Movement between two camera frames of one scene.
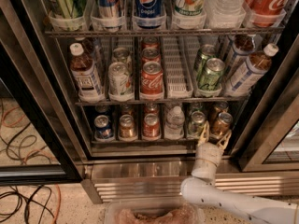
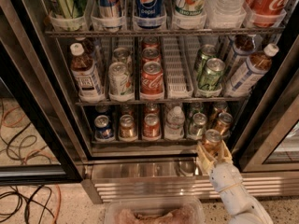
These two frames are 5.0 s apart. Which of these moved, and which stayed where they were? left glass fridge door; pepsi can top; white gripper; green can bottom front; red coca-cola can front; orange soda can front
Moved: orange soda can front; white gripper
Stayed: red coca-cola can front; left glass fridge door; green can bottom front; pepsi can top
